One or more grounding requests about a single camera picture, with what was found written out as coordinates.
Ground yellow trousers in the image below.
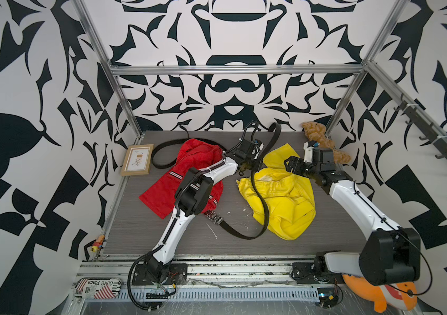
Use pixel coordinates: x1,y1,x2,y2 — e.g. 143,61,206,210
237,144,316,241

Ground red trousers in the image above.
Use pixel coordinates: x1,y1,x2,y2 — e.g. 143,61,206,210
139,139,223,219

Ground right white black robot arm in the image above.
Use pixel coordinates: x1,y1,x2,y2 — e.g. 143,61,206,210
284,146,422,286

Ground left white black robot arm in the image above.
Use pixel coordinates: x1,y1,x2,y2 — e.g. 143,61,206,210
139,137,270,281

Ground brown teddy bear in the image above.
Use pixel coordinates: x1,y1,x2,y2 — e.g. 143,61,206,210
301,122,352,164

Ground wooden framed picture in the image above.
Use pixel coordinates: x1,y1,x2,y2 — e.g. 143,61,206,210
121,144,154,177

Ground small green circuit board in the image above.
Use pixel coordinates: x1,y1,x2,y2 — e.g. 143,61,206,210
318,289,339,309

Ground orange shark plush toy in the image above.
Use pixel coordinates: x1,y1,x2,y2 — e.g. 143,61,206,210
343,274,418,314

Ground small red yellow toy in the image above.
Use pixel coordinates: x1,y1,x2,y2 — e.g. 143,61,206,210
91,235,105,253

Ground red white printed box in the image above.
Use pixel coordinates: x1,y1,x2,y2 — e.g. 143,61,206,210
75,278,122,299

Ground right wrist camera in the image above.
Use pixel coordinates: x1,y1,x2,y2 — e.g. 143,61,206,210
303,140,319,163

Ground left black corrugated cable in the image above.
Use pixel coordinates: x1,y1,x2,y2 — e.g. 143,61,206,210
126,121,262,312

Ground white cable duct strip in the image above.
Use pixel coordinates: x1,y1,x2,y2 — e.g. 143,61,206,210
132,287,319,303

